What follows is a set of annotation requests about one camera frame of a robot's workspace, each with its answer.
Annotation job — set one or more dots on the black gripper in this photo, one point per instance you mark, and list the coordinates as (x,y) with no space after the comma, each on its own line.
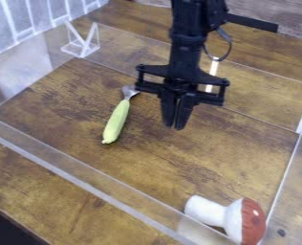
(180,80)

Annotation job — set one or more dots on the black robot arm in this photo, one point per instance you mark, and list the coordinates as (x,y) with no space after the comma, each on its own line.
(198,17)

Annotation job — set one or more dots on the black strip on table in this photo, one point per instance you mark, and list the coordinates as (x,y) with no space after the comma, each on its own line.
(254,23)

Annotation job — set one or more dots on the plush mushroom toy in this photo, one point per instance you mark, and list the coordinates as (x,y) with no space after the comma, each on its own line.
(242,218)

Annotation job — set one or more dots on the clear acrylic triangle bracket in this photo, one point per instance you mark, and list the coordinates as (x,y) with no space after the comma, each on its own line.
(82,47)

